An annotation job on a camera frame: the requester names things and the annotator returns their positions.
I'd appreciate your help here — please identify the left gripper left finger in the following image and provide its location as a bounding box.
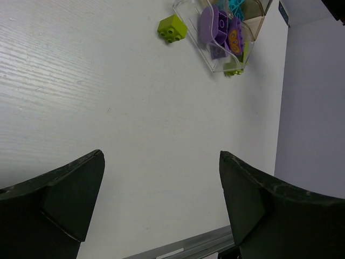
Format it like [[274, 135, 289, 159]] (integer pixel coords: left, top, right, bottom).
[[1, 149, 105, 258]]

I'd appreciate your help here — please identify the green stacked lego piece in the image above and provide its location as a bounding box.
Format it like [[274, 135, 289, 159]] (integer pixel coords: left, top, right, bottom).
[[223, 42, 251, 77]]

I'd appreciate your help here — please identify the right corner blue label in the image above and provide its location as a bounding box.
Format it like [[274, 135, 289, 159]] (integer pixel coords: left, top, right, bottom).
[[278, 1, 290, 27]]

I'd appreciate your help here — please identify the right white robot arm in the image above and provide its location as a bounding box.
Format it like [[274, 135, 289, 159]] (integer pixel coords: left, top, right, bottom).
[[322, 0, 345, 25]]

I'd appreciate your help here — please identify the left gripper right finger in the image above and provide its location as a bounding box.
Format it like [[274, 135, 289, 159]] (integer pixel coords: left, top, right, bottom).
[[219, 151, 344, 258]]

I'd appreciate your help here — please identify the teal 2x4 lego brick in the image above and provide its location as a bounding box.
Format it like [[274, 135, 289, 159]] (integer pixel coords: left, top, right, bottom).
[[229, 0, 250, 21]]

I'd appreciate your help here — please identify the green small lego brick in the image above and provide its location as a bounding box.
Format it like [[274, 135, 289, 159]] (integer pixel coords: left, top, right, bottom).
[[157, 15, 188, 44]]

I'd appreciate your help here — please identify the purple 2x4 lego plate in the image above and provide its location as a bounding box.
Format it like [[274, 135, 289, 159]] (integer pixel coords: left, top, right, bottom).
[[228, 17, 244, 55]]

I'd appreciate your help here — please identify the purple curved lego piece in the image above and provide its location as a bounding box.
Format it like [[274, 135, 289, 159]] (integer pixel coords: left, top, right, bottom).
[[199, 4, 229, 45]]

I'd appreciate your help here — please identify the clear plastic container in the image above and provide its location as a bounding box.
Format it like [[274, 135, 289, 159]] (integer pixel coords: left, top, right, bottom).
[[172, 1, 254, 76]]

